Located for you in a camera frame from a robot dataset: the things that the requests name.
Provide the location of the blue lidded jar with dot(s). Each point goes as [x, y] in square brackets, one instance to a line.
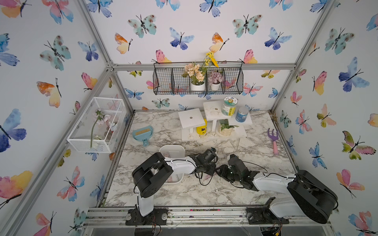
[242, 114]

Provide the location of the cream bubble plant pot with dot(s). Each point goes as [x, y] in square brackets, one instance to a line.
[226, 129]

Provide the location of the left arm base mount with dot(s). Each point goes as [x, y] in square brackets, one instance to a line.
[158, 216]

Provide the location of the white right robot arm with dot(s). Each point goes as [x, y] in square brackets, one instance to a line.
[304, 194]

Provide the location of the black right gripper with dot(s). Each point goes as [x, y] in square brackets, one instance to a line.
[221, 171]

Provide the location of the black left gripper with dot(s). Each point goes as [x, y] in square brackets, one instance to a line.
[211, 167]

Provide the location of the artificial pink flower stem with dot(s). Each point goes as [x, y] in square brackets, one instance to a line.
[100, 119]

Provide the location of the yellow can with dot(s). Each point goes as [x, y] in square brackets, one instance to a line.
[201, 130]

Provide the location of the purple pink garden rake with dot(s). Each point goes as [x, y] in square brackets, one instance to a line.
[274, 136]

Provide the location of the white tiered display stand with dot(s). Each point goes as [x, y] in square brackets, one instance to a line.
[191, 119]

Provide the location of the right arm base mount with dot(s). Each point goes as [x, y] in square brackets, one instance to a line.
[262, 214]

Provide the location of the clear triangle ruler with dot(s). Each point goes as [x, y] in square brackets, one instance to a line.
[235, 144]

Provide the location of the white mesh wall box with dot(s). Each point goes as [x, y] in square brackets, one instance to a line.
[98, 126]

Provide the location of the white pot beige flowers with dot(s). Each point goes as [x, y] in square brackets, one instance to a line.
[197, 72]

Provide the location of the teal dustpan brush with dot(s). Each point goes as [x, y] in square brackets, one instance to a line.
[143, 135]

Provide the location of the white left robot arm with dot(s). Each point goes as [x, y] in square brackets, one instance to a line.
[150, 176]

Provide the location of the white storage box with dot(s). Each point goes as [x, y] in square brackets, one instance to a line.
[174, 153]

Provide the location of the sunflower seed jar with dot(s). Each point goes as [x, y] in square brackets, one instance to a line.
[229, 105]

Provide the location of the black wire wall basket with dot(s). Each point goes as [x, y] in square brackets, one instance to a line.
[168, 80]

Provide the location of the white pot purple flowers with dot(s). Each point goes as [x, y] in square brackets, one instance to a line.
[215, 80]

